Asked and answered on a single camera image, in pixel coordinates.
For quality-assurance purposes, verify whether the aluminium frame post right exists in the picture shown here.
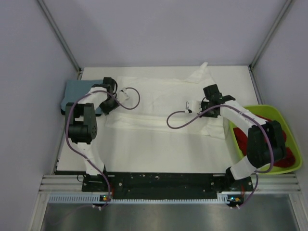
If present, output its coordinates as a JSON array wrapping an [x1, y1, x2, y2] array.
[[249, 0, 295, 71]]

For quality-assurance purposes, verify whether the folded blue t shirt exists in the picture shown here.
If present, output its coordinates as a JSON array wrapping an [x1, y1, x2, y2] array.
[[61, 79, 103, 115]]

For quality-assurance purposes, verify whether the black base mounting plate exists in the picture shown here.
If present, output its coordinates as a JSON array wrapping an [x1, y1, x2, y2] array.
[[82, 172, 253, 200]]

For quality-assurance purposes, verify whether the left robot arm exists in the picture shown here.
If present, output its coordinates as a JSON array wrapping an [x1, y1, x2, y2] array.
[[65, 77, 119, 191]]

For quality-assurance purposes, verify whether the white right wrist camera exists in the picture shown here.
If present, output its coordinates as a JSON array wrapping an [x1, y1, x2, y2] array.
[[185, 100, 202, 114]]

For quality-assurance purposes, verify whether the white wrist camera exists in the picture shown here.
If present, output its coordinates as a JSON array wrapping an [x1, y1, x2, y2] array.
[[185, 100, 202, 114], [117, 88, 129, 103]]

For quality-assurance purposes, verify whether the red t shirt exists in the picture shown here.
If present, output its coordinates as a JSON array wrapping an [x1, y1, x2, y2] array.
[[233, 115, 295, 168]]

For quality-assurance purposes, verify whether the white t shirt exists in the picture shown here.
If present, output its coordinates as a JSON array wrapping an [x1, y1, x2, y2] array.
[[105, 63, 225, 139]]

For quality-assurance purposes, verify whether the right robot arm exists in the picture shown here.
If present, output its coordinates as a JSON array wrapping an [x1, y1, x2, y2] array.
[[200, 84, 287, 191]]

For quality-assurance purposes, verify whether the aluminium frame post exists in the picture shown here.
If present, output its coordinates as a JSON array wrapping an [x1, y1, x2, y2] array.
[[249, 0, 295, 71], [35, 0, 82, 73]]

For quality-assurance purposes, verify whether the white slotted cable duct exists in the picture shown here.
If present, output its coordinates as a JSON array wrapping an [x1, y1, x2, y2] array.
[[49, 193, 244, 205]]

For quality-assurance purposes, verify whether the aluminium frame post left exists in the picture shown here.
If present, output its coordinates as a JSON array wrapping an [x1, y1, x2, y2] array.
[[35, 0, 82, 73]]

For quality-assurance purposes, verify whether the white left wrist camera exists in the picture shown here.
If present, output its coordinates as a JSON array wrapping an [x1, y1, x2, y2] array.
[[117, 88, 129, 103]]

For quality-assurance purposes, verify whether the lime green plastic basket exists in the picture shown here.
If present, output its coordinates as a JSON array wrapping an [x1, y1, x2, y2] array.
[[228, 104, 303, 176]]

